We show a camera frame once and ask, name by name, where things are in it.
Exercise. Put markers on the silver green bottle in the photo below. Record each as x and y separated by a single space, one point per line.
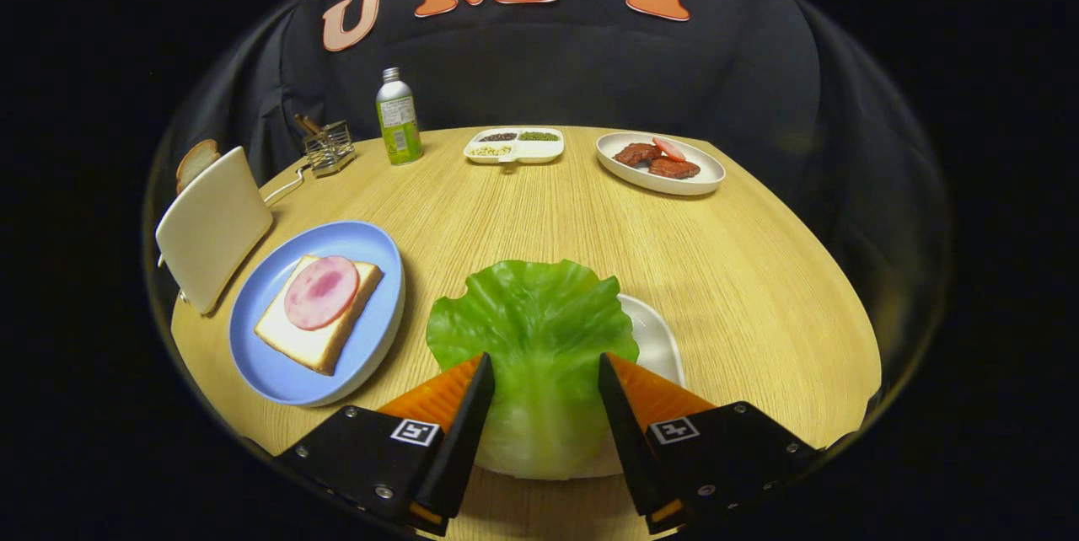
398 124

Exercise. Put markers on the red meat piece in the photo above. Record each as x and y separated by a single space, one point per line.
636 155
674 168

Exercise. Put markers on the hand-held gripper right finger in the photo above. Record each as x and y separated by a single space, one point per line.
628 448

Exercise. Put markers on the pink sausage slice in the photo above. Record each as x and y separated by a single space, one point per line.
670 148

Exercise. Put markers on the white oval plate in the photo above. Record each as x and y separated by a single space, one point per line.
704 166

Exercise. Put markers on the white divided dish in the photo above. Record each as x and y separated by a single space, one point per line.
539 152

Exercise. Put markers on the white square plate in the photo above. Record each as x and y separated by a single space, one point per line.
657 347

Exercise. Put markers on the green lettuce leaf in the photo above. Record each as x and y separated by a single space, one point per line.
539 330

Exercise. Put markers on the white toaster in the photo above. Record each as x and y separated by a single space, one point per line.
211 229

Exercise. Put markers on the blue round plate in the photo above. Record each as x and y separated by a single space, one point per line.
278 364

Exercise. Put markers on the white bread slice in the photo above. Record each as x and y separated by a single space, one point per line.
312 343

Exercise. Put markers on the brown sticks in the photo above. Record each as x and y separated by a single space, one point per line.
308 125

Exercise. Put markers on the black backdrop cloth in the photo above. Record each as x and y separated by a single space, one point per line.
590 77

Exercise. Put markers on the pink ham slice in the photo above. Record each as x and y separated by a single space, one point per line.
320 292

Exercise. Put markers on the pile of yellow soybeans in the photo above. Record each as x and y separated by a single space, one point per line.
490 151

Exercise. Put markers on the pile of dark red beans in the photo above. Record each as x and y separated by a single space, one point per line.
498 136

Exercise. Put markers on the pile of green beans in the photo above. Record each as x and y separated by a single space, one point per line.
539 136

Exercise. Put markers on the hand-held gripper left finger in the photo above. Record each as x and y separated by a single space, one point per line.
459 448

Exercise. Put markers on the toasted brown bread slice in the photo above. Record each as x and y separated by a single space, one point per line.
195 162

